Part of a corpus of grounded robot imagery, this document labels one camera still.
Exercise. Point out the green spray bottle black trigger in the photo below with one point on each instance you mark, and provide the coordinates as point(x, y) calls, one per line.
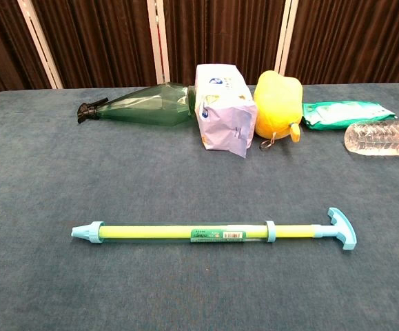
point(147, 107)

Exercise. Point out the green wet wipes pack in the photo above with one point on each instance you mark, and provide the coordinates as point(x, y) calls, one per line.
point(344, 113)

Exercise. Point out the clear plastic water bottle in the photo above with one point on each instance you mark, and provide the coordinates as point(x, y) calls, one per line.
point(381, 138)

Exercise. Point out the white lavender tissue pack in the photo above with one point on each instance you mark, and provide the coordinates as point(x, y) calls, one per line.
point(223, 113)

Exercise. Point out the blue felt table cover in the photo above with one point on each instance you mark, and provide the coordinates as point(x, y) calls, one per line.
point(116, 172)

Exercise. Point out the yellow plush toy with keyring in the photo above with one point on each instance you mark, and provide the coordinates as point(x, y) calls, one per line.
point(278, 103)

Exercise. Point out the white screen frame post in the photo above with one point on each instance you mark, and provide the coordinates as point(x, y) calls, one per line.
point(287, 34)
point(158, 38)
point(40, 45)

